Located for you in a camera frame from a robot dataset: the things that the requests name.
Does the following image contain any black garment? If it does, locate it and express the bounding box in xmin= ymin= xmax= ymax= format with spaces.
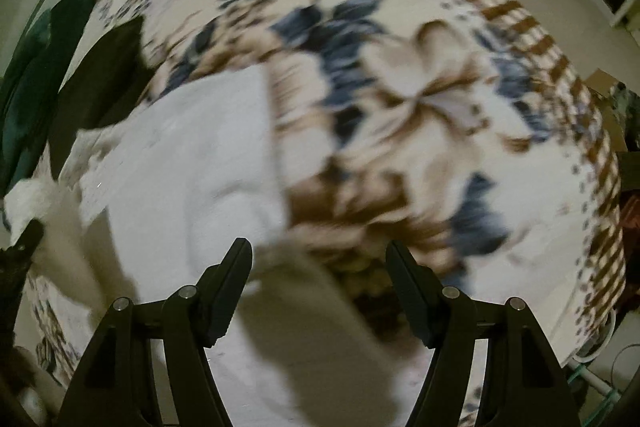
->
xmin=47 ymin=14 xmax=152 ymax=178

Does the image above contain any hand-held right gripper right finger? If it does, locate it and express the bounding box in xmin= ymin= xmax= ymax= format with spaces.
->
xmin=386 ymin=240 xmax=584 ymax=427

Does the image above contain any bed with floral sheet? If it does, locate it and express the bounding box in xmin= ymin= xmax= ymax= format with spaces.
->
xmin=15 ymin=0 xmax=629 ymax=427

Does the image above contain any brown cardboard box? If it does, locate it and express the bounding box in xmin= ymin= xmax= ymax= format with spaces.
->
xmin=582 ymin=69 xmax=627 ymax=154

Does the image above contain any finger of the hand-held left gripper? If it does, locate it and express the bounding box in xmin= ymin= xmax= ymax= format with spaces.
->
xmin=0 ymin=220 xmax=45 ymax=349

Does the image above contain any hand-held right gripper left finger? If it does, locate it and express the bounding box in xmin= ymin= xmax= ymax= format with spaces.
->
xmin=57 ymin=238 xmax=253 ymax=427

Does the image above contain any white fluffy garment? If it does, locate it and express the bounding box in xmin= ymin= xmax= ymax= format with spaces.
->
xmin=4 ymin=66 xmax=441 ymax=427

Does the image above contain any dark green blanket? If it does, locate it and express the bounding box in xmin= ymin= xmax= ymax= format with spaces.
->
xmin=0 ymin=0 xmax=99 ymax=198

